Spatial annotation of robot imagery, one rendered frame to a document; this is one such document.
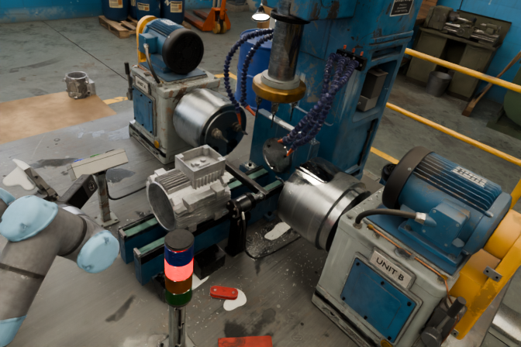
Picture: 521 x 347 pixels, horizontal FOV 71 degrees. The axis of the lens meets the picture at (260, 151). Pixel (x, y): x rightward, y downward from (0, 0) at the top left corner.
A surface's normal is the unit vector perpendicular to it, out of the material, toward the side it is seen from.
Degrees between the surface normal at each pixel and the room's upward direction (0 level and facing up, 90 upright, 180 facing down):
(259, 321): 0
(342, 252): 89
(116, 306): 0
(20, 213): 37
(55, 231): 70
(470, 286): 90
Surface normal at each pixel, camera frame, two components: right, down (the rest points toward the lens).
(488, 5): -0.70, 0.31
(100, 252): 0.78, 0.30
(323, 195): -0.36, -0.45
